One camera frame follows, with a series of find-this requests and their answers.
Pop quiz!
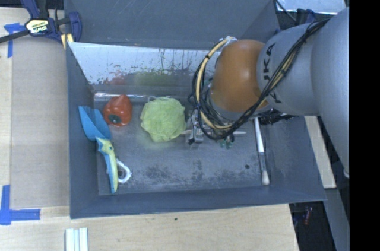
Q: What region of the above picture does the green toy lettuce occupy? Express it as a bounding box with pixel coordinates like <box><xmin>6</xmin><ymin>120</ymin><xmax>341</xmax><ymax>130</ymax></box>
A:
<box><xmin>140</xmin><ymin>96</ymin><xmax>187</xmax><ymax>143</ymax></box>

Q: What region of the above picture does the white brush with tan tip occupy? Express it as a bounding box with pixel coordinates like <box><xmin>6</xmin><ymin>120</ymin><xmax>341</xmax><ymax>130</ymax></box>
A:
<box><xmin>253</xmin><ymin>116</ymin><xmax>271</xmax><ymax>186</ymax></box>

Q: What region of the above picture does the red toy bell pepper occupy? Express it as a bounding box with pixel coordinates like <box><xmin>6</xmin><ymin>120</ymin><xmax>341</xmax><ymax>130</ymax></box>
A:
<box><xmin>103</xmin><ymin>94</ymin><xmax>133</xmax><ymax>128</ymax></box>

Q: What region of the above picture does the blue and yellow toy swordfish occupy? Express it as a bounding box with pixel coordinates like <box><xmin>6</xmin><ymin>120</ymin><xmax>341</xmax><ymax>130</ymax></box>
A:
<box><xmin>78</xmin><ymin>105</ymin><xmax>119</xmax><ymax>195</ymax></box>

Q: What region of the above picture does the grey metal bin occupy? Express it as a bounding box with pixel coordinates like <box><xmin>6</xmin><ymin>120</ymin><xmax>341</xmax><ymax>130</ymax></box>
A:
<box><xmin>62</xmin><ymin>0</ymin><xmax>328</xmax><ymax>220</ymax></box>

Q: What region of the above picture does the black cylinder on white bracket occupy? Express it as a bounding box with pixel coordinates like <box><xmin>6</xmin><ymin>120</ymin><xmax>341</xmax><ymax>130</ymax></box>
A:
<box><xmin>257</xmin><ymin>113</ymin><xmax>299</xmax><ymax>126</ymax></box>

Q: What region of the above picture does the white ring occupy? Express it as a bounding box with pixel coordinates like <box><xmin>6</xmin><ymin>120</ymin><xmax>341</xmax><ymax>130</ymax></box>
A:
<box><xmin>116</xmin><ymin>158</ymin><xmax>133</xmax><ymax>185</ymax></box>

